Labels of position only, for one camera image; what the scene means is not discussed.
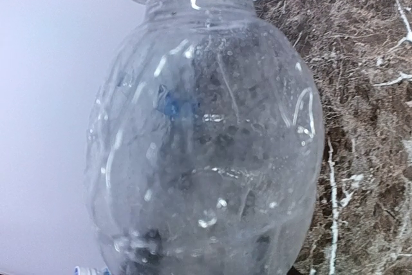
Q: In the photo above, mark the clear plastic bottle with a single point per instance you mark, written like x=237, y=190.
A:
x=204, y=144

